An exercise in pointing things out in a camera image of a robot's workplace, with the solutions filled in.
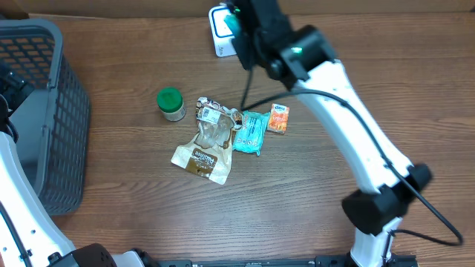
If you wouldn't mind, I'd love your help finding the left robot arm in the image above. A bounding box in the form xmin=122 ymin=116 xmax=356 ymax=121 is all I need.
xmin=1 ymin=97 xmax=145 ymax=267

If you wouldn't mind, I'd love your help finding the white barcode scanner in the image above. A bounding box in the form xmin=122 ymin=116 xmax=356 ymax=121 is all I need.
xmin=209 ymin=5 xmax=236 ymax=57

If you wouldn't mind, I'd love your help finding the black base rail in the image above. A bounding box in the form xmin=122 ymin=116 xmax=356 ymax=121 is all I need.
xmin=155 ymin=254 xmax=419 ymax=267

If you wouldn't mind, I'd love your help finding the green cap bottle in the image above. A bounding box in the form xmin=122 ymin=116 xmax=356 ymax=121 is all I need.
xmin=157 ymin=87 xmax=186 ymax=122

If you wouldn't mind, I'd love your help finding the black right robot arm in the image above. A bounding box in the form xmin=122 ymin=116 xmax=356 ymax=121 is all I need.
xmin=225 ymin=1 xmax=432 ymax=266

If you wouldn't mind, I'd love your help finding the teal tissue pack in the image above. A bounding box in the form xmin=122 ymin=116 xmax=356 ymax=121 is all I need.
xmin=224 ymin=13 xmax=242 ymax=36

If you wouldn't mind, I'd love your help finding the orange tissue pack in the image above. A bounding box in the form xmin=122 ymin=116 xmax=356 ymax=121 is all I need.
xmin=267 ymin=103 xmax=289 ymax=134

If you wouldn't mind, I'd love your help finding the clear bagged bread snack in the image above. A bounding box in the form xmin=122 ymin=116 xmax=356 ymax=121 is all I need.
xmin=171 ymin=97 xmax=243 ymax=185

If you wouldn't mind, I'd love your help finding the teal wet wipes pack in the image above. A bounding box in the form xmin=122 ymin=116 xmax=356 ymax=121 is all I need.
xmin=232 ymin=111 xmax=270 ymax=156

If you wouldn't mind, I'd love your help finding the grey plastic shopping basket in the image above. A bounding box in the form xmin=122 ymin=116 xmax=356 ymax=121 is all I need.
xmin=1 ymin=19 xmax=91 ymax=216

